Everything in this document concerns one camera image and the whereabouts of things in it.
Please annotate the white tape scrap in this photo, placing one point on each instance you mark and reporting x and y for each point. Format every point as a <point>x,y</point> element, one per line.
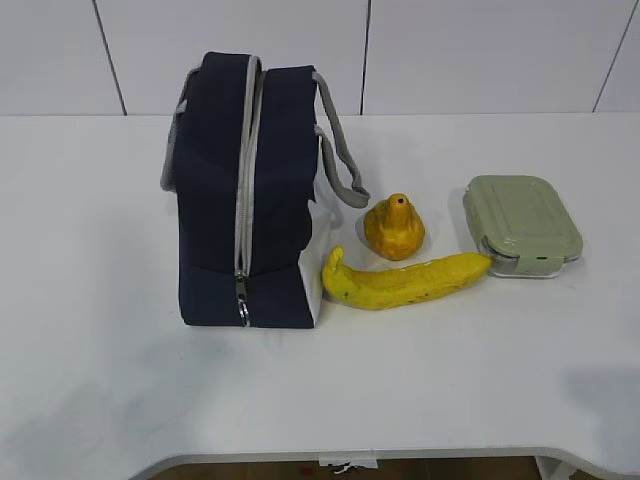
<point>340,463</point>

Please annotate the yellow pear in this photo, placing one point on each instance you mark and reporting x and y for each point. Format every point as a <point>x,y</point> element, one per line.
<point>394,229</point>

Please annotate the yellow banana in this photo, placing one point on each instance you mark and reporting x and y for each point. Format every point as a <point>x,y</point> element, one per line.
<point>414,284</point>

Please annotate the navy blue lunch bag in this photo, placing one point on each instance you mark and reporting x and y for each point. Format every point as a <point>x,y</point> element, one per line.
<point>251,154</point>

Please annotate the green lidded lunch box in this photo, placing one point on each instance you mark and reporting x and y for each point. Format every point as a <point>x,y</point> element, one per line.
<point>521,223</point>

